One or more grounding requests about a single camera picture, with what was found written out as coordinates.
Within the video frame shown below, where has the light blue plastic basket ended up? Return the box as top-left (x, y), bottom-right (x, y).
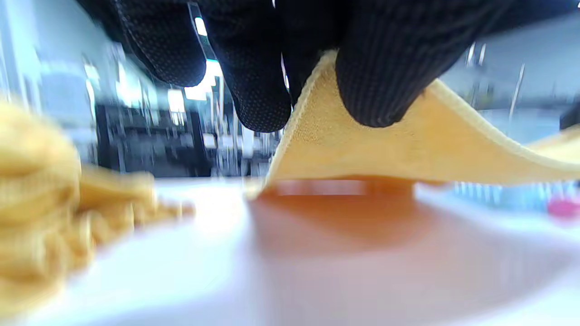
top-left (453, 181), bottom-right (580, 213)

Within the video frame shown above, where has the person's left hand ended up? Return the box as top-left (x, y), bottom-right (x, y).
top-left (75, 0), bottom-right (580, 133)

